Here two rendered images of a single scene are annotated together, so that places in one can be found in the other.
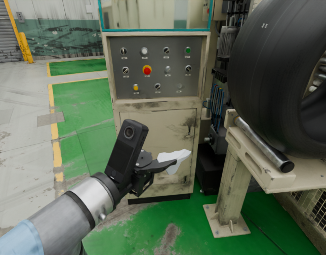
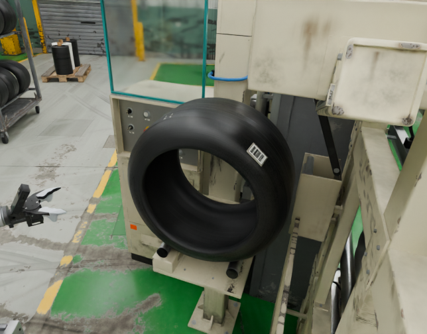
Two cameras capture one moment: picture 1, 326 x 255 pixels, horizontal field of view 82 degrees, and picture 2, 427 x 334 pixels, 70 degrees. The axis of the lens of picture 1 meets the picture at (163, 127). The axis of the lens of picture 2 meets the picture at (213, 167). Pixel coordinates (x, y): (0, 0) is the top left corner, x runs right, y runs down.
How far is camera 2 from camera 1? 1.06 m
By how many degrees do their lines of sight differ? 21
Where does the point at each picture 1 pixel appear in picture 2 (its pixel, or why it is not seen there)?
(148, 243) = (124, 300)
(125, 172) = (13, 209)
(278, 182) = (158, 264)
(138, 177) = (24, 215)
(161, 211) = (156, 278)
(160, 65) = not seen: hidden behind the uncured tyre
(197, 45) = not seen: hidden behind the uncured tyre
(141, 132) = (22, 192)
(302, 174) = (198, 270)
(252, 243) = not seen: outside the picture
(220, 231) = (198, 323)
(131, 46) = (136, 107)
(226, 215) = (207, 307)
